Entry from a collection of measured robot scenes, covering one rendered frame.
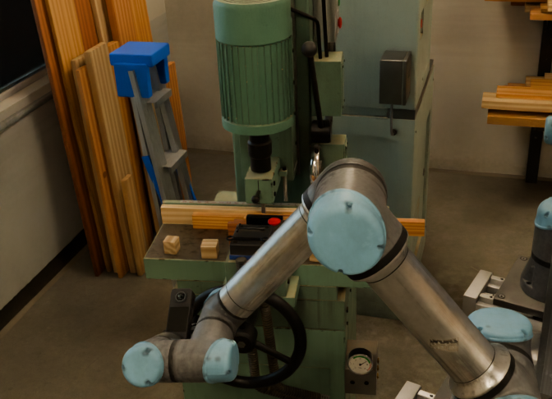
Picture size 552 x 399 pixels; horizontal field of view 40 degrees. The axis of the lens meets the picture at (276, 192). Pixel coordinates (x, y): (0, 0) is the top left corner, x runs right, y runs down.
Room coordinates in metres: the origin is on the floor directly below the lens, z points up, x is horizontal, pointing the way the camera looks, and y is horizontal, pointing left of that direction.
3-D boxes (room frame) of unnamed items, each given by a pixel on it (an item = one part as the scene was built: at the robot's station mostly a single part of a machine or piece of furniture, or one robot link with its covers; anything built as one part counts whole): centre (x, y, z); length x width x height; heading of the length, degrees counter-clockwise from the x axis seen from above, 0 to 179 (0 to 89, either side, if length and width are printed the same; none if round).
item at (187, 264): (1.62, 0.03, 0.87); 0.61 x 0.30 x 0.06; 81
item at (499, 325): (1.10, -0.39, 0.98); 0.13 x 0.12 x 0.14; 170
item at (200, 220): (1.71, -0.07, 0.92); 0.60 x 0.02 x 0.04; 81
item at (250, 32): (1.73, 0.03, 1.35); 0.18 x 0.18 x 0.31
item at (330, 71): (1.92, -0.15, 1.23); 0.09 x 0.08 x 0.15; 171
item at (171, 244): (1.64, 0.27, 0.92); 0.03 x 0.03 x 0.04; 75
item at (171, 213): (1.75, 0.01, 0.93); 0.60 x 0.02 x 0.05; 81
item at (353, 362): (1.48, -0.19, 0.65); 0.06 x 0.04 x 0.08; 81
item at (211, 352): (1.09, 0.14, 1.02); 0.11 x 0.11 x 0.08; 80
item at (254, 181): (1.75, 0.03, 1.03); 0.14 x 0.07 x 0.09; 171
